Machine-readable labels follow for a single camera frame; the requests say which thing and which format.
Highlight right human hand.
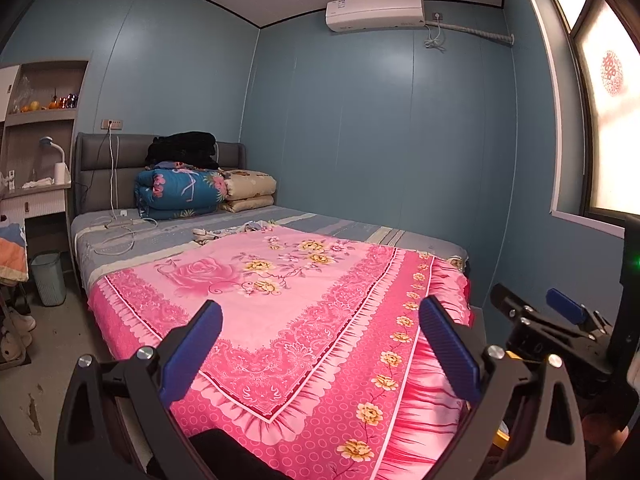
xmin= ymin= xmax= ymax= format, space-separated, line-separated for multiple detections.
xmin=582 ymin=413 xmax=629 ymax=469

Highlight window with red decoration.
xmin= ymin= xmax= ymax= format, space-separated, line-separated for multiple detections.
xmin=553 ymin=0 xmax=639 ymax=223

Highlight beige folded quilt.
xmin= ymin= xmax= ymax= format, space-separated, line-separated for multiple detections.
xmin=220 ymin=169 xmax=277 ymax=212

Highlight air conditioner hose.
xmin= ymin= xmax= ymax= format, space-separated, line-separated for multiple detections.
xmin=424 ymin=11 xmax=516 ymax=53

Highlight colourful clothes heap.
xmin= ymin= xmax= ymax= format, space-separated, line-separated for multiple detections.
xmin=0 ymin=222 xmax=28 ymax=286

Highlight white desk lamp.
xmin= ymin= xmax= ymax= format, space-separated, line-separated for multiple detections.
xmin=38 ymin=135 xmax=72 ymax=187

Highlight white slippers on floor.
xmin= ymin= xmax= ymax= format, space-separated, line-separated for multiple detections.
xmin=1 ymin=308 xmax=37 ymax=362

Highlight grey striped bed sheet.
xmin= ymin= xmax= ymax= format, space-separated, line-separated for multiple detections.
xmin=70 ymin=206 xmax=469 ymax=290

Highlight white bedside shelf unit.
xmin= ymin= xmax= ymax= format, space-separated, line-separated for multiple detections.
xmin=1 ymin=60 xmax=89 ymax=272

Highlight grey small waste basket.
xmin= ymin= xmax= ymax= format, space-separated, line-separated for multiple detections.
xmin=30 ymin=252 xmax=66 ymax=307

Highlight yellow rimmed black trash bin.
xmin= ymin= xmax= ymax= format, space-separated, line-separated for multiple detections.
xmin=492 ymin=422 xmax=510 ymax=450

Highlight black clothing pile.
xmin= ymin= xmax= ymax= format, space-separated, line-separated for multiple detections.
xmin=145 ymin=131 xmax=219 ymax=169

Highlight crumpled patterned cloth on bed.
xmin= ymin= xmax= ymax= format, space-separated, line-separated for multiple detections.
xmin=192 ymin=220 xmax=273 ymax=245

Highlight grey padded headboard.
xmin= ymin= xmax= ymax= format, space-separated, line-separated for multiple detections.
xmin=72 ymin=131 xmax=249 ymax=217

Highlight white wall air conditioner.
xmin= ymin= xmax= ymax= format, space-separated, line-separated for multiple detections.
xmin=326 ymin=0 xmax=425 ymax=32

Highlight blue floral folded quilt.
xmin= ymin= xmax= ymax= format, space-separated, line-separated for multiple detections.
xmin=134 ymin=162 xmax=227 ymax=220

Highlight wall power outlet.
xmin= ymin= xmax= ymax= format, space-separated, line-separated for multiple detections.
xmin=101 ymin=119 xmax=122 ymax=131

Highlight white charging cable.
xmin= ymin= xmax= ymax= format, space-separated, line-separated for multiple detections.
xmin=84 ymin=127 xmax=158 ymax=257

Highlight pink floral bedspread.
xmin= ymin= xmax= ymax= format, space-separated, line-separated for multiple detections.
xmin=88 ymin=226 xmax=472 ymax=479

